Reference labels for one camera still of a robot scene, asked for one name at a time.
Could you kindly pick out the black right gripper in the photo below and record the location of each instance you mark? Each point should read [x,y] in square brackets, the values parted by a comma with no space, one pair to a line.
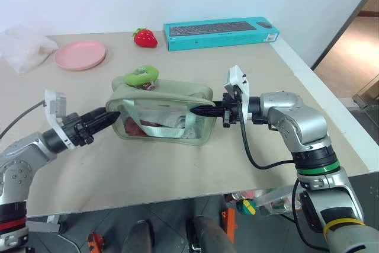
[232,110]

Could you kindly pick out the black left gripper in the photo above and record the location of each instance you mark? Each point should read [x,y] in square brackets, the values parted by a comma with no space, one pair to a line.
[77,128]

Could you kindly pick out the green transparent zip pouch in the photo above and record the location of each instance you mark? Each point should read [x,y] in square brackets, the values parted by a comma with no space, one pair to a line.
[165,99]

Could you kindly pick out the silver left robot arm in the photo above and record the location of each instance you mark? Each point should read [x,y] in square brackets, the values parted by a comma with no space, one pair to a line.
[17,158]

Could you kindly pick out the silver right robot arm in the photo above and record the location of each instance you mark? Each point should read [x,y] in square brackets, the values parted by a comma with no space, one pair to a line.
[308,125]

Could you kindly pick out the red item inside pouch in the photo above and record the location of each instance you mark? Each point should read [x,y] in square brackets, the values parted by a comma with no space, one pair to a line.
[131,127]

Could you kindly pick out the white cloth inside pouch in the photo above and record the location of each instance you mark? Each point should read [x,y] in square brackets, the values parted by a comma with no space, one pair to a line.
[171,122]

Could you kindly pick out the beige table cover sheet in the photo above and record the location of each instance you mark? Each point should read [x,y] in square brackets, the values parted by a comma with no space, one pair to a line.
[177,170]

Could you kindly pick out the pink round plate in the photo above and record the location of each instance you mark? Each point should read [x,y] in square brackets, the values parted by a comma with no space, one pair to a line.
[80,55]

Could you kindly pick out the teal keyboard box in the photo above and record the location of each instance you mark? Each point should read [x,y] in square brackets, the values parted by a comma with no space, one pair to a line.
[219,39]

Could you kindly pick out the red strawberry toy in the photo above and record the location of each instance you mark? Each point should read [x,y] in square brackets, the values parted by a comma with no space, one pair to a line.
[145,39]

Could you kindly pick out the clear box of toys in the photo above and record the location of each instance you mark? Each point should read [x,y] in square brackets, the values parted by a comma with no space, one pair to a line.
[266,201]

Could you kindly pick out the white plastic bag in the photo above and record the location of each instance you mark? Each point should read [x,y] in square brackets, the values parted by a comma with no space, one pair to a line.
[20,48]

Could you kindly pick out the orange bar clamp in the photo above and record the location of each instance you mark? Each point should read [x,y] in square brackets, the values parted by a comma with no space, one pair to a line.
[229,223]

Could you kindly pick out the orange clamp tool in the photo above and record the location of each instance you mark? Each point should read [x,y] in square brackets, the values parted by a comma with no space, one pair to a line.
[95,241]

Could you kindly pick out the dark rounded shape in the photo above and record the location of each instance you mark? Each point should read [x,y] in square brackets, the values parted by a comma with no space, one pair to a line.
[139,238]
[210,235]

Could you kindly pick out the grey metal rack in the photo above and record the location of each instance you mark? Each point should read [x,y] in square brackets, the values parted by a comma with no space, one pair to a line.
[367,93]

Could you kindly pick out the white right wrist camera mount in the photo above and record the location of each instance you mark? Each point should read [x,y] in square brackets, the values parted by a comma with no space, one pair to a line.
[240,81]

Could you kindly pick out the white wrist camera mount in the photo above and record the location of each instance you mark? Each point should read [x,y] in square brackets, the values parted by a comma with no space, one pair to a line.
[240,81]
[52,103]

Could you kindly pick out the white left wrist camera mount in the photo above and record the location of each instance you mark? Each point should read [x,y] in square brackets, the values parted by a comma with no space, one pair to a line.
[52,103]

